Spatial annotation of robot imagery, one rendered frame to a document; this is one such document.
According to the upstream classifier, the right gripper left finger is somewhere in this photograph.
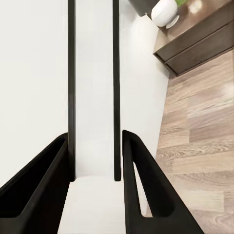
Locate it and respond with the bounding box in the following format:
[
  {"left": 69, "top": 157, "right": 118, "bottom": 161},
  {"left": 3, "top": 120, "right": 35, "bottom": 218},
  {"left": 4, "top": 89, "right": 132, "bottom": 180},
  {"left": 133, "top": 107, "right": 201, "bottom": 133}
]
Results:
[{"left": 0, "top": 133, "right": 70, "bottom": 234}]

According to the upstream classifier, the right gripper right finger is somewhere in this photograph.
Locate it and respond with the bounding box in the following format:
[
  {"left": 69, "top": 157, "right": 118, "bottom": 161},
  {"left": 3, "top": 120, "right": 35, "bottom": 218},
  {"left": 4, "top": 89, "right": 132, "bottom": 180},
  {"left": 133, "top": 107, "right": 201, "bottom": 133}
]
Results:
[{"left": 122, "top": 130, "right": 204, "bottom": 234}]

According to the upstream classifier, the hardback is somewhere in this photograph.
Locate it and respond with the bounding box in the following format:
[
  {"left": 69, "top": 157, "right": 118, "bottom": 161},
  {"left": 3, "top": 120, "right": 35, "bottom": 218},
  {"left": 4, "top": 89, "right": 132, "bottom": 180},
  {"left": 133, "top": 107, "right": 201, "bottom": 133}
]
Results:
[{"left": 68, "top": 0, "right": 121, "bottom": 182}]

